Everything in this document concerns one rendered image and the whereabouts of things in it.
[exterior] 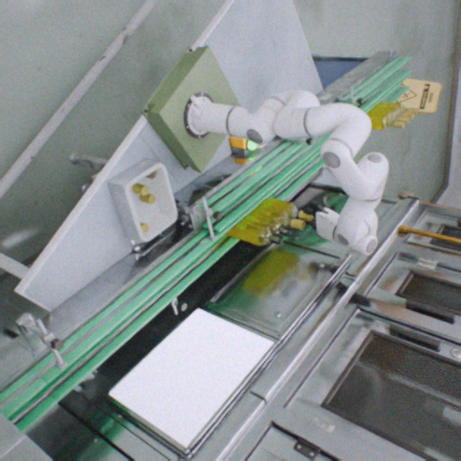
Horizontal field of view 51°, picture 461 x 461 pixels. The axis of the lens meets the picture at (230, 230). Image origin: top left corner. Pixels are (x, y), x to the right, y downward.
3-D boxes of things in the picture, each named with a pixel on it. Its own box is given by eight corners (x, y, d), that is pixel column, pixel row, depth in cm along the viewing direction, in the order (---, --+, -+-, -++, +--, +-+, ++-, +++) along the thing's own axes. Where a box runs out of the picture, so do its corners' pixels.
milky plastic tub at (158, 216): (126, 239, 162) (144, 245, 157) (106, 180, 150) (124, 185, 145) (162, 212, 173) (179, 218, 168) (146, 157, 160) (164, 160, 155)
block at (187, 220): (179, 227, 173) (194, 231, 169) (174, 204, 168) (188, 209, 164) (186, 222, 175) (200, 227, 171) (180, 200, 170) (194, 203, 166)
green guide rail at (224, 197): (198, 209, 168) (216, 214, 163) (198, 207, 167) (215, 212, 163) (398, 58, 273) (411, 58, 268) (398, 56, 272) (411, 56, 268)
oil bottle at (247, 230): (220, 233, 181) (266, 248, 169) (217, 221, 178) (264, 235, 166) (229, 226, 185) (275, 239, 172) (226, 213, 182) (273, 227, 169)
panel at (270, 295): (103, 401, 140) (188, 461, 120) (101, 394, 139) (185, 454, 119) (274, 238, 194) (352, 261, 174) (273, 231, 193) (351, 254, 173)
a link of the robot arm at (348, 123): (294, 123, 129) (339, 120, 118) (320, 94, 135) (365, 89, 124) (313, 164, 136) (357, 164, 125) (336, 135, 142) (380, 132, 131)
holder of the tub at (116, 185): (131, 250, 166) (146, 257, 161) (106, 180, 151) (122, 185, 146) (165, 225, 176) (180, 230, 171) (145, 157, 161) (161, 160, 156)
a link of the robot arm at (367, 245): (360, 226, 147) (380, 209, 150) (334, 214, 155) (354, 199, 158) (366, 261, 156) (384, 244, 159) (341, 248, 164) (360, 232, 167)
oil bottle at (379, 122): (347, 126, 244) (401, 132, 227) (346, 116, 241) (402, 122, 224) (351, 122, 247) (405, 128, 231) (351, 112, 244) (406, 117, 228)
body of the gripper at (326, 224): (350, 239, 169) (327, 228, 177) (350, 215, 163) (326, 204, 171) (336, 248, 165) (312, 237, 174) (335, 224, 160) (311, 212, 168)
